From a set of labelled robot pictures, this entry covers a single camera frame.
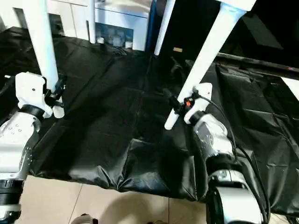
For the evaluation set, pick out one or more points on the white plastic table leg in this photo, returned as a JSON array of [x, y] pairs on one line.
[[45, 46], [205, 60], [164, 28], [92, 21]]

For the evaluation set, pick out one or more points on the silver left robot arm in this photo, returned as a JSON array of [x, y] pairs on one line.
[[16, 144]]

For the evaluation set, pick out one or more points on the black work surface mat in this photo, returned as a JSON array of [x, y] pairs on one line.
[[128, 105]]

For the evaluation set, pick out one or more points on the yellow label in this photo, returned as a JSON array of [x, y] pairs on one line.
[[177, 49]]

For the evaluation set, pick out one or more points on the white jar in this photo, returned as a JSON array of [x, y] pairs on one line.
[[128, 44], [100, 40]]

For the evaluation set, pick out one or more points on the white glass door cabinet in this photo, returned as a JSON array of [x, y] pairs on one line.
[[74, 16]]

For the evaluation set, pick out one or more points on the white flat panel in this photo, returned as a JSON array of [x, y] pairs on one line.
[[292, 86]]

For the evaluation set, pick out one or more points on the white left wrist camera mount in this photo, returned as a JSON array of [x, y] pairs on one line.
[[30, 91]]

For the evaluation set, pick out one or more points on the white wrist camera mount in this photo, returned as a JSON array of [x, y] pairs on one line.
[[30, 91], [203, 98]]

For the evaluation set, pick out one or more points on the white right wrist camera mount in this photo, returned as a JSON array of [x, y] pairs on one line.
[[203, 98]]

